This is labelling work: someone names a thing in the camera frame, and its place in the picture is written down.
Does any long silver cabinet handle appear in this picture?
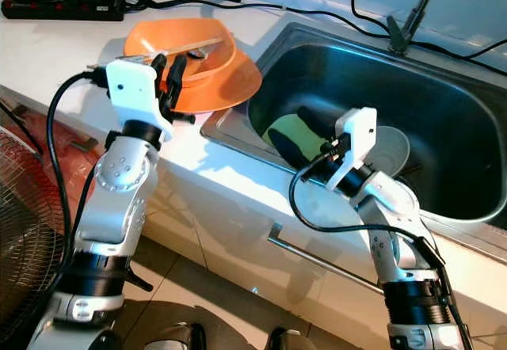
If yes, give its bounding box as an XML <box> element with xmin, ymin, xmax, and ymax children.
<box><xmin>267</xmin><ymin>222</ymin><xmax>387</xmax><ymax>295</ymax></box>

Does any steel kitchen sink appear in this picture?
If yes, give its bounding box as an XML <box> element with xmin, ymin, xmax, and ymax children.
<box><xmin>200</xmin><ymin>21</ymin><xmax>507</xmax><ymax>264</ymax></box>

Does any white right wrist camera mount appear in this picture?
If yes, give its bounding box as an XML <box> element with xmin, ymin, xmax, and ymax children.
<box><xmin>323</xmin><ymin>107</ymin><xmax>378</xmax><ymax>194</ymax></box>

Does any dark bracket drawer handle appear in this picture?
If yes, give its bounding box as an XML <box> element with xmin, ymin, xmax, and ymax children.
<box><xmin>8</xmin><ymin>103</ymin><xmax>128</xmax><ymax>153</ymax></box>

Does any red plastic bag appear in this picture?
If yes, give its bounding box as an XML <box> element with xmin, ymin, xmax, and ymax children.
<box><xmin>20</xmin><ymin>108</ymin><xmax>108</xmax><ymax>200</ymax></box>

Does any black power strip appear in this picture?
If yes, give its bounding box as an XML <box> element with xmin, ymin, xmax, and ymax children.
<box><xmin>2</xmin><ymin>0</ymin><xmax>126</xmax><ymax>23</ymax></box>

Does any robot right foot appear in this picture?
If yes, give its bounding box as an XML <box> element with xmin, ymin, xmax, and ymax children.
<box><xmin>265</xmin><ymin>326</ymin><xmax>318</xmax><ymax>350</ymax></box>

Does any metal grille fan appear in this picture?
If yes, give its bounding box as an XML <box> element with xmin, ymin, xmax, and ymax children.
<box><xmin>0</xmin><ymin>128</ymin><xmax>64</xmax><ymax>349</ymax></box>

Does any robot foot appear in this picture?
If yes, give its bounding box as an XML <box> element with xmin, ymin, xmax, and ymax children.
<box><xmin>149</xmin><ymin>323</ymin><xmax>200</xmax><ymax>350</ymax></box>
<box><xmin>265</xmin><ymin>326</ymin><xmax>318</xmax><ymax>350</ymax></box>

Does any black kitchen faucet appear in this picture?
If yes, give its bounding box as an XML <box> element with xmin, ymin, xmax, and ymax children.
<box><xmin>387</xmin><ymin>0</ymin><xmax>448</xmax><ymax>54</ymax></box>

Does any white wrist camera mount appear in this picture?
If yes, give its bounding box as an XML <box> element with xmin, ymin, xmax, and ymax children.
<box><xmin>105</xmin><ymin>59</ymin><xmax>175</xmax><ymax>143</ymax></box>
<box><xmin>323</xmin><ymin>107</ymin><xmax>378</xmax><ymax>194</ymax></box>

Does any green plate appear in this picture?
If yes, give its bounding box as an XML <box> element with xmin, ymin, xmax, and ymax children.
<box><xmin>261</xmin><ymin>112</ymin><xmax>334</xmax><ymax>169</ymax></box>

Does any orange bowl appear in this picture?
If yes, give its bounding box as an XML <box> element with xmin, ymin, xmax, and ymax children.
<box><xmin>124</xmin><ymin>17</ymin><xmax>238</xmax><ymax>82</ymax></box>

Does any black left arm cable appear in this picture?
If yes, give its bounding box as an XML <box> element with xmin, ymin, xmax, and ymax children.
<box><xmin>45</xmin><ymin>71</ymin><xmax>116</xmax><ymax>287</ymax></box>

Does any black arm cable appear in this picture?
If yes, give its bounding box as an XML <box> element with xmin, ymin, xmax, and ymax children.
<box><xmin>45</xmin><ymin>71</ymin><xmax>116</xmax><ymax>287</ymax></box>
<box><xmin>288</xmin><ymin>156</ymin><xmax>456</xmax><ymax>287</ymax></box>

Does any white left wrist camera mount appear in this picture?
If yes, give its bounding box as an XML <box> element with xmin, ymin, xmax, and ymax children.
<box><xmin>105</xmin><ymin>59</ymin><xmax>175</xmax><ymax>143</ymax></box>

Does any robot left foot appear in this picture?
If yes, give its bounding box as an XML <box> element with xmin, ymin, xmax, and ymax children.
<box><xmin>149</xmin><ymin>323</ymin><xmax>200</xmax><ymax>350</ymax></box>

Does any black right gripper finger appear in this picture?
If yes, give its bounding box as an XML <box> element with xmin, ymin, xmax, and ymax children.
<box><xmin>267</xmin><ymin>127</ymin><xmax>320</xmax><ymax>169</ymax></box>
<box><xmin>296</xmin><ymin>105</ymin><xmax>346</xmax><ymax>143</ymax></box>

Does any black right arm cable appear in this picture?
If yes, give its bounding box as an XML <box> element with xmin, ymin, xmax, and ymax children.
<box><xmin>288</xmin><ymin>156</ymin><xmax>456</xmax><ymax>287</ymax></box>

